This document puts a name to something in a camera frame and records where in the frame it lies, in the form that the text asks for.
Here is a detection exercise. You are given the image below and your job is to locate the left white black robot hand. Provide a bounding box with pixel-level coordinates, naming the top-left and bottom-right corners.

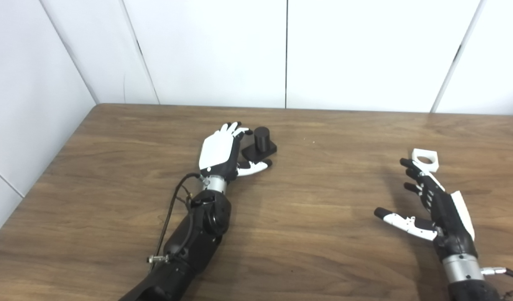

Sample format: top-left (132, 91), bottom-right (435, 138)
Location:
top-left (199, 122), bottom-right (273, 181)

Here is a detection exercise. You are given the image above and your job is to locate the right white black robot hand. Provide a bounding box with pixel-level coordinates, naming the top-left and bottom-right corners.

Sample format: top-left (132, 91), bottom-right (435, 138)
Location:
top-left (374, 158), bottom-right (478, 260)

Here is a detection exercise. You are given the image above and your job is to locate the black peg with square base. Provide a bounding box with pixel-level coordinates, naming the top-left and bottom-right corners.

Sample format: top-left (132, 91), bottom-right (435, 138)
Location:
top-left (242, 127), bottom-right (278, 162)

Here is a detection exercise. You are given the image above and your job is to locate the white square piece with hole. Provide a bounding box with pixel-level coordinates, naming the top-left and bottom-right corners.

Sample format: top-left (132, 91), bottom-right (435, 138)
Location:
top-left (411, 148), bottom-right (439, 173)

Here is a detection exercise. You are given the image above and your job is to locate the black cable at left wrist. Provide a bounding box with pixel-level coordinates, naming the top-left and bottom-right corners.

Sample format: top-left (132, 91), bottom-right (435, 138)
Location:
top-left (148, 173), bottom-right (207, 265)

